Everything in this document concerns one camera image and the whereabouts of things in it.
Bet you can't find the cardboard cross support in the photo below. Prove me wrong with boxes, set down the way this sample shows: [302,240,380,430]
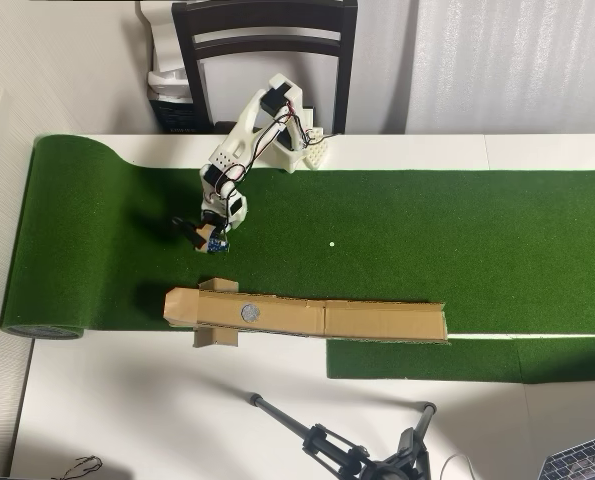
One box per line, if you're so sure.
[192,277,240,349]

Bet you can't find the silver laptop keyboard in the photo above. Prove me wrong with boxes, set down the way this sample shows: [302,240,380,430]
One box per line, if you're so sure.
[536,430,595,480]

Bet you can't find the black red arm wires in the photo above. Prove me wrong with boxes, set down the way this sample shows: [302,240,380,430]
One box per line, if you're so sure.
[215,99,339,201]

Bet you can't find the dark blue printed box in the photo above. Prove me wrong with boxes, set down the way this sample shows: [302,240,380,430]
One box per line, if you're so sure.
[148,97,213,135]

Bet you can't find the green turf piece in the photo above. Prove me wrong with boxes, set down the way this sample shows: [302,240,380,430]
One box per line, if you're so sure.
[325,337,523,381]

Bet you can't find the white plastic appliance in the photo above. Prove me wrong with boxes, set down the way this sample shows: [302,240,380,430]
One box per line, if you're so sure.
[136,0,194,104]

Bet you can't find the tangled black thread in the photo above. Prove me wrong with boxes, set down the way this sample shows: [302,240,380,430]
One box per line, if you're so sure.
[64,454,102,476]

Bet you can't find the white curtain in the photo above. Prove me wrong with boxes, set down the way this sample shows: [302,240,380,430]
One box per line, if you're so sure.
[404,0,595,135]

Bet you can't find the thin white cable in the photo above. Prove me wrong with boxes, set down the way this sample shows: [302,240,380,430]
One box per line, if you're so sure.
[439,452,474,480]

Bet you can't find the dark wooden chair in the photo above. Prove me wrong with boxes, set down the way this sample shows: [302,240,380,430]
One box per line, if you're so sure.
[170,0,359,136]

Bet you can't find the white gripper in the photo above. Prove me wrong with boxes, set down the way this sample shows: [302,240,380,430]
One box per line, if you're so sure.
[171,185,251,254]

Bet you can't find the brown cardboard ramp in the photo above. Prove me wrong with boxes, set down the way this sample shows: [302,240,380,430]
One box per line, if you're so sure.
[162,284,451,347]

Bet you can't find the blue wrist camera board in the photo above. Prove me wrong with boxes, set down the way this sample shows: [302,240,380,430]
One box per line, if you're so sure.
[193,224,229,254]

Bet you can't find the long green putting mat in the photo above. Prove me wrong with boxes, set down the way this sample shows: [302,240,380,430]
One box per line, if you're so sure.
[0,133,595,342]

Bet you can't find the black camera tripod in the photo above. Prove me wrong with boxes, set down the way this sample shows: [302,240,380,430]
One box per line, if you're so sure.
[245,392,438,480]

